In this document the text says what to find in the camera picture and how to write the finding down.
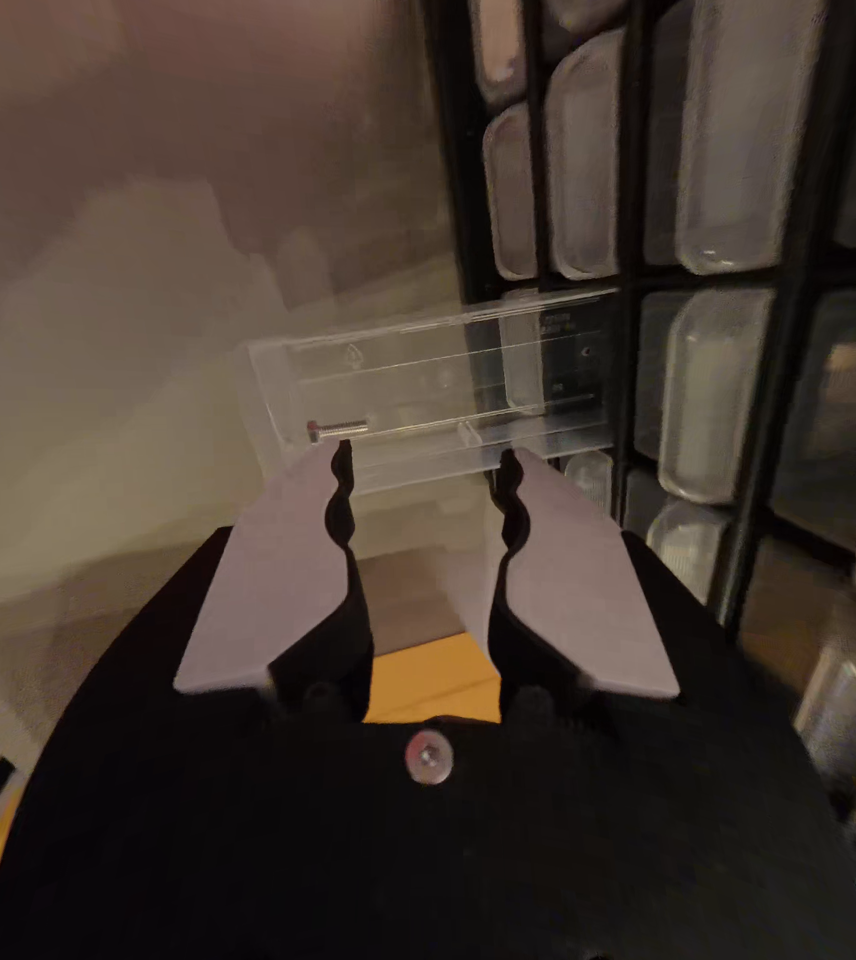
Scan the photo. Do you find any black drawer organizer cabinet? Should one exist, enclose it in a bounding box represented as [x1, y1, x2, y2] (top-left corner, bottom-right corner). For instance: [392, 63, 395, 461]
[471, 0, 856, 759]

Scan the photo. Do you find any clear plastic drawer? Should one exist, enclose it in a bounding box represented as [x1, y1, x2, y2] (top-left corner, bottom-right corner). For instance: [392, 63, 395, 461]
[246, 287, 621, 498]

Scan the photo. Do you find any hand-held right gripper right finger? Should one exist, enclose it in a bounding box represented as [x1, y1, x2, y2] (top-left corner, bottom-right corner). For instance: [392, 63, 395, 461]
[488, 447, 681, 723]

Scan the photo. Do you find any small silver bolt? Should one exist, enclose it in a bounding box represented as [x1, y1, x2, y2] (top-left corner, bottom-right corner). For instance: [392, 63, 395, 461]
[305, 418, 370, 445]

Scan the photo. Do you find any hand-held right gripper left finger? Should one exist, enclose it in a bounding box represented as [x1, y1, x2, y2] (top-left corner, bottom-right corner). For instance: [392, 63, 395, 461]
[173, 438, 375, 723]

